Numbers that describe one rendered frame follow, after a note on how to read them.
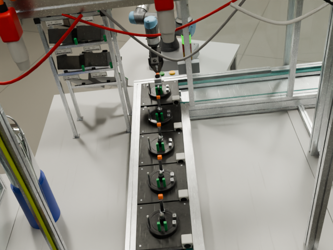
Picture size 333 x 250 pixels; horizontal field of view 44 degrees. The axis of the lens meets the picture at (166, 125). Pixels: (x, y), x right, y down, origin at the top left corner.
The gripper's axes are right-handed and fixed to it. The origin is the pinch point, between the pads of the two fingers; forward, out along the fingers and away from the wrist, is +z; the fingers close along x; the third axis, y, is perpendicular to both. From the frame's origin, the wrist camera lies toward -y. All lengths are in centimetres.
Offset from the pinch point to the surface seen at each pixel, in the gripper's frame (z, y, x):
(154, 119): 8.0, -35.7, 3.3
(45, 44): -42, -29, 52
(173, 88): 10.1, -4.2, -8.8
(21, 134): -33, -87, 53
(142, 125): 10.0, -37.5, 10.4
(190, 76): -9.7, -22.8, -19.2
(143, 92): 10.1, -4.5, 10.3
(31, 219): 13, -94, 63
